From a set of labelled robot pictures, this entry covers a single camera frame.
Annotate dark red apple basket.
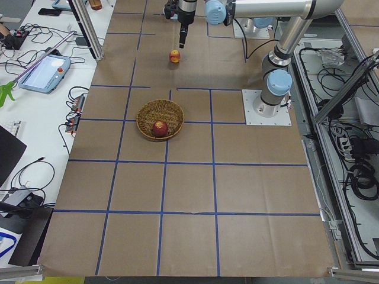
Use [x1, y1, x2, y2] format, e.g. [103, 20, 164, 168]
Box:
[152, 120, 168, 138]

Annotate green reacher grabber tool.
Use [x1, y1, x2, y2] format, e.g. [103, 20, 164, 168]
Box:
[0, 31, 77, 107]

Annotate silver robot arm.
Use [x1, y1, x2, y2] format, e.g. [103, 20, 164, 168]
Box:
[204, 0, 343, 118]
[178, 0, 197, 49]

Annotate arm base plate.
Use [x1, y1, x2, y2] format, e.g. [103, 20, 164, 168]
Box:
[233, 17, 274, 40]
[242, 89, 292, 127]

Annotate white keyboard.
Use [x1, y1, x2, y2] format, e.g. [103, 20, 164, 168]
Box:
[2, 120, 23, 137]

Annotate woven wicker basket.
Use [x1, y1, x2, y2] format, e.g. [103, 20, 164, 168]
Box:
[136, 99, 184, 141]

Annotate left braided black cable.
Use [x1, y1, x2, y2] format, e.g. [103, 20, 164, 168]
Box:
[233, 19, 281, 62]

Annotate red yellow apple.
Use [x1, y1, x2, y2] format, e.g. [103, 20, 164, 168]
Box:
[169, 49, 181, 63]

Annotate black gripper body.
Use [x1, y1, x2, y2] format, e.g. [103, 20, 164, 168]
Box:
[179, 24, 189, 44]

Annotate aluminium frame post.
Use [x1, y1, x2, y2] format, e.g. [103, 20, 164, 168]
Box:
[68, 0, 104, 62]

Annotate teach pendant tablet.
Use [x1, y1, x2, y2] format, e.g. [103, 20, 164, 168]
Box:
[18, 55, 71, 93]

